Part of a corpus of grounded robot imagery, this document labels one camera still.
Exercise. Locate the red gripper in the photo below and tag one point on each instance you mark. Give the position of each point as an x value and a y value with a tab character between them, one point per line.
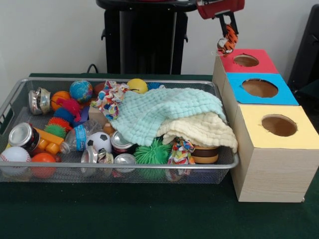
221	7

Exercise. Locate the toy hamburger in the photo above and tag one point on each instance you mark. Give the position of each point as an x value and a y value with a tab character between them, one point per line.
204	154

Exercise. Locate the orange ball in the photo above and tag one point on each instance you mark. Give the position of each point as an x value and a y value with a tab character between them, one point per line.
42	159

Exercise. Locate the dark green table cloth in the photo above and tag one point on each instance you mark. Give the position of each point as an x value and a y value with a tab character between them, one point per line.
149	211

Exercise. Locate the white baseball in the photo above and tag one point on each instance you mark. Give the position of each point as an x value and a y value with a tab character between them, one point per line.
13	155

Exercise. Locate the cream waffle cloth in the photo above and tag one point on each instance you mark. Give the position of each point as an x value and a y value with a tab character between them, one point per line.
211	134

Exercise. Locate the yellow smiley ball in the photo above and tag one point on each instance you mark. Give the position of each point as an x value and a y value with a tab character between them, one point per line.
137	84

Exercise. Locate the green spiky ball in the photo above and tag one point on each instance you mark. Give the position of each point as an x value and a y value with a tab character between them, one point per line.
152	153

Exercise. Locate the small soccer ball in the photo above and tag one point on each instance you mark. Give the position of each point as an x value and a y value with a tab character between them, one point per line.
98	141

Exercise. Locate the orange plastic toy block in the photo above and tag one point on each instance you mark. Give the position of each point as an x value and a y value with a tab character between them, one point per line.
49	143

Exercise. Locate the orange striped tiger toy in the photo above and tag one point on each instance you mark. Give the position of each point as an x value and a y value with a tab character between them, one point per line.
228	43

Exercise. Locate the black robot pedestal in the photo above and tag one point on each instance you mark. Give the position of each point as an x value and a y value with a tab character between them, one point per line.
139	37

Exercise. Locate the clear mesh bin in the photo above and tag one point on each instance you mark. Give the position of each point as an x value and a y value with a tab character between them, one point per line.
149	176

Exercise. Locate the globe print ball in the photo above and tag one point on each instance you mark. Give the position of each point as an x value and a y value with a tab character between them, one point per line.
81	90

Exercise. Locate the wooden box with three holes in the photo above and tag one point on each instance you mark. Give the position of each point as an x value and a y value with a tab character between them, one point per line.
274	174

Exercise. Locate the black chair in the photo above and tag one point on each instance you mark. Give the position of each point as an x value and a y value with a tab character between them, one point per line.
309	49

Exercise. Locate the mint green cloth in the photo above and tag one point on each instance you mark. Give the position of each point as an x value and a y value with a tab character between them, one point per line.
162	109

